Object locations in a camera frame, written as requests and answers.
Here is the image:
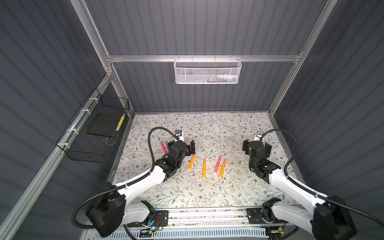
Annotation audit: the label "pink marker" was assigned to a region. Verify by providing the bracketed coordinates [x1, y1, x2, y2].
[161, 142, 168, 154]
[214, 155, 222, 174]

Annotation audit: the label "black wire mesh basket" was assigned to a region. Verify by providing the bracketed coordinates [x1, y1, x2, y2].
[57, 90, 130, 164]

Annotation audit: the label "yellow marker in basket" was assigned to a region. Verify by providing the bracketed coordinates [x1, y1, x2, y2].
[116, 114, 126, 132]

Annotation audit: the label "black corrugated cable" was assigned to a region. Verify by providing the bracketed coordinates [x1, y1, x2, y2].
[260, 128, 384, 227]
[71, 126, 180, 230]

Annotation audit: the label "black foam pad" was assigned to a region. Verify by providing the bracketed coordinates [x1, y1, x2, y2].
[86, 114, 121, 138]

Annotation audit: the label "left black corrugated cable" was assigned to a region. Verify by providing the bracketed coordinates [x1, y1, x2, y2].
[71, 126, 180, 230]

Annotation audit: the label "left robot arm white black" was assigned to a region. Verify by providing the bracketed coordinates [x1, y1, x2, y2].
[86, 140, 196, 238]

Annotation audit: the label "items in white basket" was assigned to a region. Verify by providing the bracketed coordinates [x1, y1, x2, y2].
[191, 74, 239, 84]

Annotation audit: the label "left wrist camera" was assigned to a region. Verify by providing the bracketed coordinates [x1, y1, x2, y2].
[175, 130, 185, 142]

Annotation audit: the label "orange marker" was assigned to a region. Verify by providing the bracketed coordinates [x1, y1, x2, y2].
[188, 154, 196, 170]
[219, 160, 227, 179]
[202, 158, 207, 179]

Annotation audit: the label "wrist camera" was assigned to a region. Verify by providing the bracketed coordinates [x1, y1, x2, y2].
[254, 131, 264, 142]
[175, 130, 185, 142]

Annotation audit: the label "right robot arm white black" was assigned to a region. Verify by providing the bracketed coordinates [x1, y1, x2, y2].
[242, 140, 357, 240]

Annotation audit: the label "right black corrugated cable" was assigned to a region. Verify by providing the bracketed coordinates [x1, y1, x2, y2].
[260, 128, 384, 227]

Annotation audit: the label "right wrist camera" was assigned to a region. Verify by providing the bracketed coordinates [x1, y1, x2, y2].
[254, 131, 264, 142]

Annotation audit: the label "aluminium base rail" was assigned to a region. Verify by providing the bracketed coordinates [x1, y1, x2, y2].
[86, 206, 331, 229]

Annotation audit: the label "white vented cable duct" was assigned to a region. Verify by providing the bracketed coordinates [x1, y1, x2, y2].
[91, 227, 269, 240]

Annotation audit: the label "white wire mesh basket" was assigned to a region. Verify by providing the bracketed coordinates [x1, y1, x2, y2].
[174, 58, 242, 85]

